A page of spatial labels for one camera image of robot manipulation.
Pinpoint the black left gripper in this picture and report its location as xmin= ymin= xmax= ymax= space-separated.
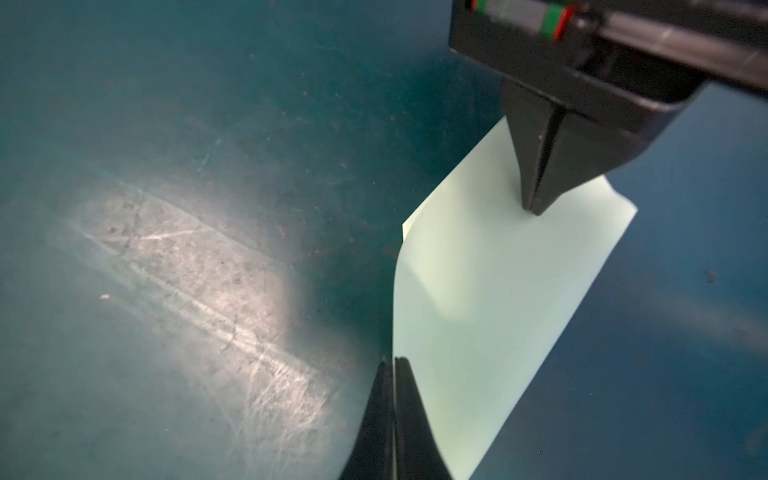
xmin=449 ymin=1 xmax=767 ymax=216

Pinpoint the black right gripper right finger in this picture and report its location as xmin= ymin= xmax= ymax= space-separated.
xmin=394 ymin=357 xmax=452 ymax=480

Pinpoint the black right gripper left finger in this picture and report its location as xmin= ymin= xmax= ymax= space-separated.
xmin=339 ymin=360 xmax=395 ymax=480

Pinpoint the light green paper sheet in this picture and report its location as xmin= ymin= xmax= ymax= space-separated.
xmin=393 ymin=121 xmax=637 ymax=479

